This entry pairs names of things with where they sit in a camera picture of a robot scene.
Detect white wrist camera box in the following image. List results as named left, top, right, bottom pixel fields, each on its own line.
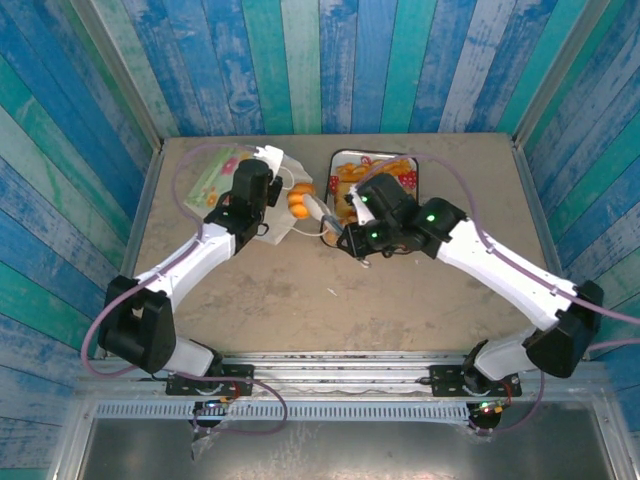
left=348, top=188, right=374, bottom=227
left=251, top=144, right=287, bottom=175

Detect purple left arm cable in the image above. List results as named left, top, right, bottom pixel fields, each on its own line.
left=80, top=143, right=290, bottom=435

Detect slotted grey cable duct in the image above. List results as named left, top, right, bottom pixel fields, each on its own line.
left=93, top=402, right=472, bottom=422

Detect square toast fake bread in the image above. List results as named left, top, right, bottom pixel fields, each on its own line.
left=334, top=182, right=359, bottom=221

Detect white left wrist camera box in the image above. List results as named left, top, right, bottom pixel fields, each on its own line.
left=251, top=144, right=287, bottom=175

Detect white strawberry print tray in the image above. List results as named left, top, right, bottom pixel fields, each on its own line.
left=324, top=149, right=420, bottom=249

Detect ribbed round orange fake bread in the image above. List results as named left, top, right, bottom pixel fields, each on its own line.
left=286, top=181, right=318, bottom=220

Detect small LED controller board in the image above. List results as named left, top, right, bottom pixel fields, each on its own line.
left=469, top=398, right=506, bottom=416
left=192, top=397, right=236, bottom=416

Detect grey metal sheet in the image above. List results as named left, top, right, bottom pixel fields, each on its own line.
left=47, top=417, right=621, bottom=480

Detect aluminium corner post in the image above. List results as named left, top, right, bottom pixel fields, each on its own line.
left=69, top=0, right=165, bottom=151
left=512, top=0, right=601, bottom=146

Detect crumpled clear tape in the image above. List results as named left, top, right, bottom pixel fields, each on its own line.
left=189, top=427, right=224, bottom=460

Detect metal tongs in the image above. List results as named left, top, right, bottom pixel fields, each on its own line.
left=303, top=194, right=374, bottom=270

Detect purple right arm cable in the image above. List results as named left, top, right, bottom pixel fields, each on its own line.
left=367, top=152, right=640, bottom=435

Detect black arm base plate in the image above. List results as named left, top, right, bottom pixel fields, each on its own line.
left=165, top=364, right=255, bottom=397
left=428, top=364, right=522, bottom=399

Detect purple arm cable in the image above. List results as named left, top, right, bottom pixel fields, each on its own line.
left=367, top=152, right=640, bottom=435
left=80, top=143, right=290, bottom=435

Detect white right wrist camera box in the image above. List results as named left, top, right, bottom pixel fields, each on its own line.
left=348, top=188, right=374, bottom=227

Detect aluminium side rail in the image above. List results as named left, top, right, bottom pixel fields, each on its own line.
left=94, top=147, right=165, bottom=359
left=512, top=139, right=591, bottom=361

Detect aluminium front rail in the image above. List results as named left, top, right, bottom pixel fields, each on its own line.
left=74, top=349, right=609, bottom=401

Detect white printed paper bag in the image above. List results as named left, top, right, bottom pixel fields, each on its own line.
left=183, top=144, right=331, bottom=247

